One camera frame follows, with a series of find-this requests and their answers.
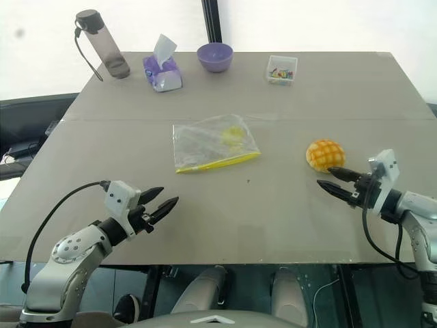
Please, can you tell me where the dark side desk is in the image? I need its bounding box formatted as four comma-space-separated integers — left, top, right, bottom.
0, 92, 82, 182

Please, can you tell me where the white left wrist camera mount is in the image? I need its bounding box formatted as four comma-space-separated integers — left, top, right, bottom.
104, 180, 142, 241

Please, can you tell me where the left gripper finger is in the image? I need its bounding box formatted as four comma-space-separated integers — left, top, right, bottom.
139, 187, 165, 205
148, 196, 180, 226

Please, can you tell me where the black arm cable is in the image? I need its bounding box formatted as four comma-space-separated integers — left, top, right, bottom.
361, 201, 421, 274
20, 180, 112, 294

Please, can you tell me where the clear box of colourful clips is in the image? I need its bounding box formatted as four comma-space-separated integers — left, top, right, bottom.
266, 55, 299, 86

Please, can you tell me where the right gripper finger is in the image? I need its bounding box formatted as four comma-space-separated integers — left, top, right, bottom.
317, 179, 356, 204
328, 167, 363, 184

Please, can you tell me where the black vertical pole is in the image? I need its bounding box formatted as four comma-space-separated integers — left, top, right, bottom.
201, 0, 225, 44

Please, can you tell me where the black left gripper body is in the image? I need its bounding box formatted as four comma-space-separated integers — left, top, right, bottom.
128, 204, 154, 236

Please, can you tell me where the yellow pineapple bun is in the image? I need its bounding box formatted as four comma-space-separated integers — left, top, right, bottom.
305, 138, 346, 175

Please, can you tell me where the grey robot torso cover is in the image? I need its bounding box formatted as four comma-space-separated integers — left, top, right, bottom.
134, 308, 329, 328

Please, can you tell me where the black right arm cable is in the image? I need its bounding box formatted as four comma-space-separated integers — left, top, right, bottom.
361, 201, 421, 274

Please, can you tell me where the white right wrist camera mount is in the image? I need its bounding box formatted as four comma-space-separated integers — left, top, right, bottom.
367, 148, 401, 218

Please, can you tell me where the purple bowl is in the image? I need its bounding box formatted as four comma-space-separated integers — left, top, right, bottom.
197, 42, 235, 74

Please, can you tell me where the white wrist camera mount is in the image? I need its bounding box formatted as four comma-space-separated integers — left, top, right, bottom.
367, 148, 401, 218
104, 180, 142, 241

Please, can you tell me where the purple tissue pack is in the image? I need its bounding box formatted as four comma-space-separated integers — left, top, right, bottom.
142, 33, 185, 93

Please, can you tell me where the thin white cable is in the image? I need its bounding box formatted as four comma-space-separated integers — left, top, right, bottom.
313, 277, 341, 303

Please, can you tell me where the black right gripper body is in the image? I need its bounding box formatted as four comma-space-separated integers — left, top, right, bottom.
348, 172, 382, 210

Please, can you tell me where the black table leg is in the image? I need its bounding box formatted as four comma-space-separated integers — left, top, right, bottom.
337, 264, 363, 328
140, 264, 162, 314

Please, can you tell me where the grey translucent water bottle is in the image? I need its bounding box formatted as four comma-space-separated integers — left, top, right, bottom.
74, 10, 131, 83

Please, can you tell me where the clear yellow-sealed zip bag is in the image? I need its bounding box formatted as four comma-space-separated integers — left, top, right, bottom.
172, 113, 263, 175

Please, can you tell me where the grey rounded leg cover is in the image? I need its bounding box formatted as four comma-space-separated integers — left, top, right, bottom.
169, 265, 229, 314
270, 267, 309, 319

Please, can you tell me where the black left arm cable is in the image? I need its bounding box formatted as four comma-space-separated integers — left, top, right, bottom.
20, 180, 112, 294

